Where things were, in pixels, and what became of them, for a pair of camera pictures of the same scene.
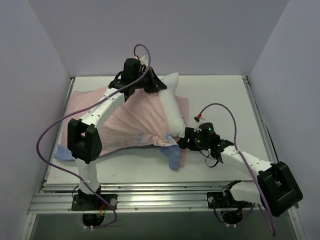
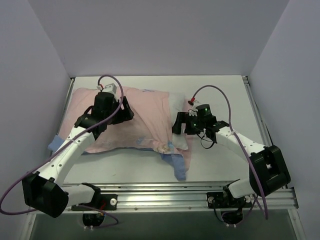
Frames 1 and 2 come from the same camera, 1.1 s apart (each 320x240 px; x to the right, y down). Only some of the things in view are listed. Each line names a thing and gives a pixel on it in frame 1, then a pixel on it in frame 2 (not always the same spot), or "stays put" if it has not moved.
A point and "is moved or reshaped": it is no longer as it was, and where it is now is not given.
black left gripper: [152, 81] → [122, 110]
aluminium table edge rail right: [263, 131] stays put
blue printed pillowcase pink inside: [140, 117] is moved or reshaped
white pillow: [175, 120] is moved or reshaped
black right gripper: [187, 138] → [185, 124]
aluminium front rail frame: [181, 198] stays put
